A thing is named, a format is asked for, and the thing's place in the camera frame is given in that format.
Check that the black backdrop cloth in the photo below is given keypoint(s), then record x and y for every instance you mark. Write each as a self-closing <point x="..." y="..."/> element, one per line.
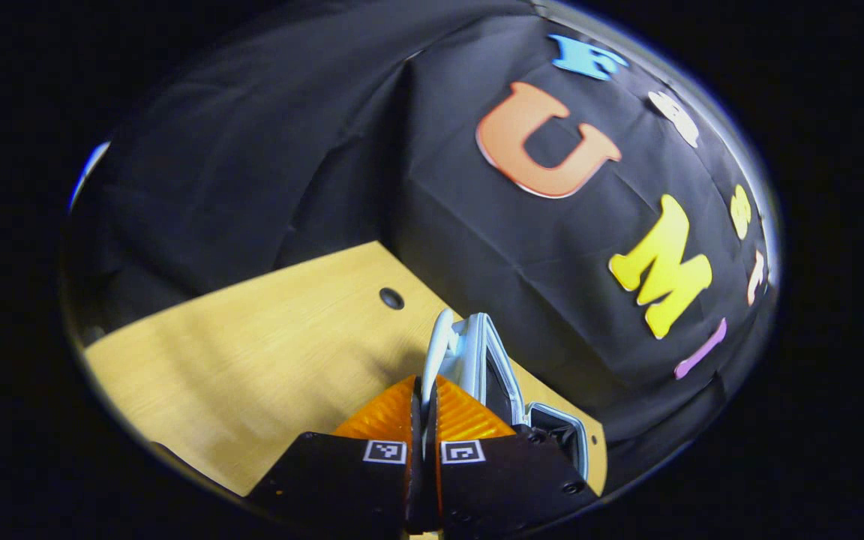
<point x="327" y="135"/>

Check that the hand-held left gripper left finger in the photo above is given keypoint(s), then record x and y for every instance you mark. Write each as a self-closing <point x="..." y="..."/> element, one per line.
<point x="342" y="480"/>

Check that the black table grommet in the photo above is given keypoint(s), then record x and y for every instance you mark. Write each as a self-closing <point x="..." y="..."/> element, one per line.
<point x="391" y="298"/>

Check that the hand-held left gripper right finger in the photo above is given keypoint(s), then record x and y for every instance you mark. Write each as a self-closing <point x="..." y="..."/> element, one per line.
<point x="507" y="480"/>

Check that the light blue small suitcase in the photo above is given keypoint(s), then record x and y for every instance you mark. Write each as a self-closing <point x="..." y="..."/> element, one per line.
<point x="477" y="360"/>

